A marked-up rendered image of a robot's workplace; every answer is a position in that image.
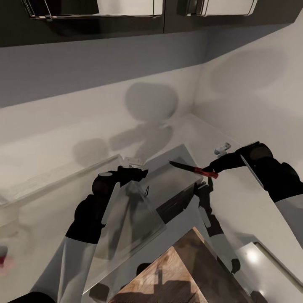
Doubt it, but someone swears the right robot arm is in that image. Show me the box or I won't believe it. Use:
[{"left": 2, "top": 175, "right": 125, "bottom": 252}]
[{"left": 202, "top": 141, "right": 303, "bottom": 249}]

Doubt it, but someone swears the parer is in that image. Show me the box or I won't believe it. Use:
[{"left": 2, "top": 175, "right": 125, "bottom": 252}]
[{"left": 171, "top": 161, "right": 218, "bottom": 177}]

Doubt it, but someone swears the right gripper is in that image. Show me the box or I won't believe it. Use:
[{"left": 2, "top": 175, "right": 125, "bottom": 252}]
[{"left": 202, "top": 153, "right": 236, "bottom": 173}]

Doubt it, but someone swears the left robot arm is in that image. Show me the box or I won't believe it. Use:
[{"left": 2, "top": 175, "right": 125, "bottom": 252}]
[{"left": 8, "top": 157, "right": 148, "bottom": 303}]

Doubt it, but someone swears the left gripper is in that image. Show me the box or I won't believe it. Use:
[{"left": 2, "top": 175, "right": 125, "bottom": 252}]
[{"left": 117, "top": 165, "right": 148, "bottom": 184}]

